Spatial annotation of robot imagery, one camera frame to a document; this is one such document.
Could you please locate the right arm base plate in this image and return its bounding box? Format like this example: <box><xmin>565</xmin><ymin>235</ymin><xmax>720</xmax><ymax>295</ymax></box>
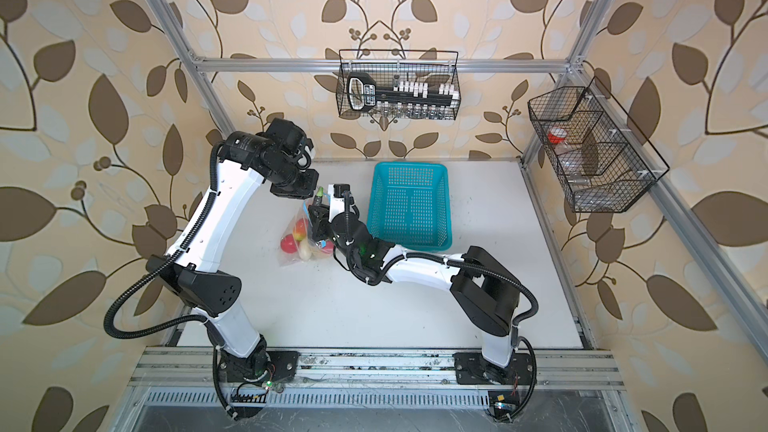
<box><xmin>453</xmin><ymin>352</ymin><xmax>536</xmax><ymax>387</ymax></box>

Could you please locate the dark toy eggplant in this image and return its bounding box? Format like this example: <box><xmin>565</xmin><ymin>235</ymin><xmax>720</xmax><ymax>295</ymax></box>
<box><xmin>315</xmin><ymin>186</ymin><xmax>325</xmax><ymax>204</ymax></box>

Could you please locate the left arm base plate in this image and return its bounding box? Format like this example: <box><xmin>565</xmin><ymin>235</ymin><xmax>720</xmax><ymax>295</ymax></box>
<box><xmin>213</xmin><ymin>348</ymin><xmax>300</xmax><ymax>384</ymax></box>

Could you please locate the white toy radish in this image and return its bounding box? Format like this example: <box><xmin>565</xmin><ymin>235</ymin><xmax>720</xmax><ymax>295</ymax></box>
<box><xmin>298</xmin><ymin>238</ymin><xmax>314</xmax><ymax>261</ymax></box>

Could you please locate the clear zip top bag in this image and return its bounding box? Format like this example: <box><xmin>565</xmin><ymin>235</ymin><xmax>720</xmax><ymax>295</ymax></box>
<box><xmin>277</xmin><ymin>199</ymin><xmax>334</xmax><ymax>267</ymax></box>

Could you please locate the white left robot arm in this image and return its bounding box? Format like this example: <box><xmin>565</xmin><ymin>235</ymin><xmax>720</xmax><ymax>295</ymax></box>
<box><xmin>103</xmin><ymin>119</ymin><xmax>319</xmax><ymax>360</ymax></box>

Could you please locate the teal plastic basket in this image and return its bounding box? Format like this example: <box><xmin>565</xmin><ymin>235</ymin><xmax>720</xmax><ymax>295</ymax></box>
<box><xmin>366</xmin><ymin>162</ymin><xmax>452</xmax><ymax>251</ymax></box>

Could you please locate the red capped clear bottle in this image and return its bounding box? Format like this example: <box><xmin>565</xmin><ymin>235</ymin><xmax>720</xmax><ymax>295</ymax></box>
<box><xmin>547</xmin><ymin>126</ymin><xmax>580</xmax><ymax>158</ymax></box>

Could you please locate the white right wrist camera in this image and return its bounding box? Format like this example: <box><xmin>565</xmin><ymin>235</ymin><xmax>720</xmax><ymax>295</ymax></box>
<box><xmin>328</xmin><ymin>184</ymin><xmax>351</xmax><ymax>209</ymax></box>

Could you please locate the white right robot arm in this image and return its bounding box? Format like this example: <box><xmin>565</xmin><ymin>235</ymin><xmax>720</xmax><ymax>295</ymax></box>
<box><xmin>308</xmin><ymin>184</ymin><xmax>539</xmax><ymax>384</ymax></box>

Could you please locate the side black wire basket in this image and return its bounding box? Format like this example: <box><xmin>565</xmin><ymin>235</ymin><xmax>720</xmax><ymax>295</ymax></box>
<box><xmin>527</xmin><ymin>78</ymin><xmax>669</xmax><ymax>213</ymax></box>

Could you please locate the back black wire basket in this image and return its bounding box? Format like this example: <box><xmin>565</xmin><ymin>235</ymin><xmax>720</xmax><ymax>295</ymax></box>
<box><xmin>335</xmin><ymin>47</ymin><xmax>462</xmax><ymax>121</ymax></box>

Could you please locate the red toy tomato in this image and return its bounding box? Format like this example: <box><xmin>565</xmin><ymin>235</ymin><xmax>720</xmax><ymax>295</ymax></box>
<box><xmin>280</xmin><ymin>234</ymin><xmax>298</xmax><ymax>254</ymax></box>
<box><xmin>318</xmin><ymin>240</ymin><xmax>334</xmax><ymax>255</ymax></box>

